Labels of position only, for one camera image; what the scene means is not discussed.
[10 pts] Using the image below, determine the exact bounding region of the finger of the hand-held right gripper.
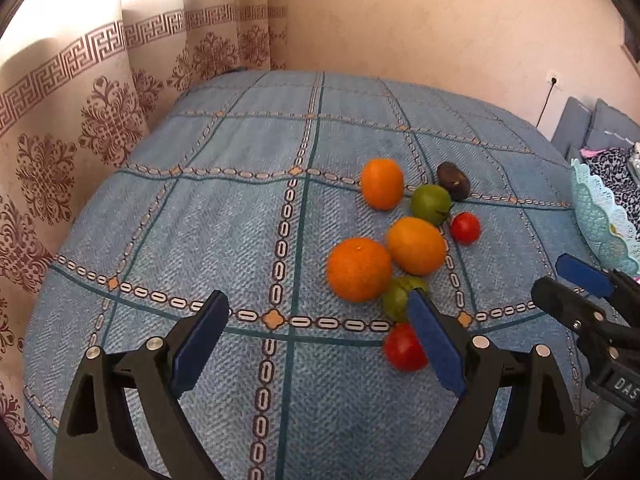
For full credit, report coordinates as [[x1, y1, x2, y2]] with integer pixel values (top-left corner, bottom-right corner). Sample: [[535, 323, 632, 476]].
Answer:
[[556, 253, 640, 303], [531, 277, 640, 348]]

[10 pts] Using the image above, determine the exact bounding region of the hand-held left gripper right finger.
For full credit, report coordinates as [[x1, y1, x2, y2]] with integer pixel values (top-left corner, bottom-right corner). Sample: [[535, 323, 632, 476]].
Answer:
[[406, 291, 586, 480]]

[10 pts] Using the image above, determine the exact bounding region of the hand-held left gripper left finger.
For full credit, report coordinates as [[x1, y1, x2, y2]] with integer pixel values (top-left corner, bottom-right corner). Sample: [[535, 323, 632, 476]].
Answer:
[[52, 290, 231, 480]]

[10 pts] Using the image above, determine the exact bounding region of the red tomato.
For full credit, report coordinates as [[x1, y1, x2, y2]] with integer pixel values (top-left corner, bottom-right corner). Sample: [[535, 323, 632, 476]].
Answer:
[[383, 322, 430, 372], [450, 212, 482, 246]]

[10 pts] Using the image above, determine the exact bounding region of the turquoise plastic basket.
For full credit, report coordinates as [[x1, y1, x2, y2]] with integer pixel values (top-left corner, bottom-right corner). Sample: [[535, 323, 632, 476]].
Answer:
[[570, 158, 640, 277]]

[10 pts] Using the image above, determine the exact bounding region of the yellowish oval orange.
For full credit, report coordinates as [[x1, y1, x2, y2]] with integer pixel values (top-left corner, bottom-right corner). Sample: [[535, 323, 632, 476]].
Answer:
[[387, 216, 447, 276]]

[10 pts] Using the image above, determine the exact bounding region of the large round orange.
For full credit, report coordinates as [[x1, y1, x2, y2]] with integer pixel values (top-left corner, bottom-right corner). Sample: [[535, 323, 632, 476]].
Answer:
[[326, 238, 393, 304]]

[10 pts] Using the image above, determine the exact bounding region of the dark brown avocado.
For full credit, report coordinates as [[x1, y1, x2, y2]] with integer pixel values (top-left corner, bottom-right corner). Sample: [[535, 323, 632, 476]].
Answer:
[[436, 161, 471, 202]]

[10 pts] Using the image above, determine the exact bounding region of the small oval orange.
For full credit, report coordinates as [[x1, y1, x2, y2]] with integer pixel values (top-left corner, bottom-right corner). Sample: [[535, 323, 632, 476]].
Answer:
[[360, 158, 405, 211]]

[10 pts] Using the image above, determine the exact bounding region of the leopard print cloth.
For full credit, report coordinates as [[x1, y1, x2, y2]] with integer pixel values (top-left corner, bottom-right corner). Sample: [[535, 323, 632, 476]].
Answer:
[[580, 146, 640, 213]]

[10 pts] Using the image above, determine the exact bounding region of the blue checked blanket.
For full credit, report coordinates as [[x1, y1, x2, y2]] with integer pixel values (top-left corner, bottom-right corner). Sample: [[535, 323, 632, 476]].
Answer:
[[22, 70, 628, 480]]

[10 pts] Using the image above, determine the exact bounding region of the beige patterned curtain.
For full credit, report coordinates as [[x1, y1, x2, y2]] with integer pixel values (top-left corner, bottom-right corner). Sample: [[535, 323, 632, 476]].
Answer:
[[0, 0, 289, 461]]

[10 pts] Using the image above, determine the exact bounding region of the grey power cable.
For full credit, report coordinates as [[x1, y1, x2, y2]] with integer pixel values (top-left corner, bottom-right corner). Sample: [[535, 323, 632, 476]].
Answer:
[[536, 81, 556, 129]]

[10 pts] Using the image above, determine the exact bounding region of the wall picture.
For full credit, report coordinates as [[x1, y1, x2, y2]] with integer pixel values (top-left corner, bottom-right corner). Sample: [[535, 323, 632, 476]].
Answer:
[[619, 7, 640, 67]]

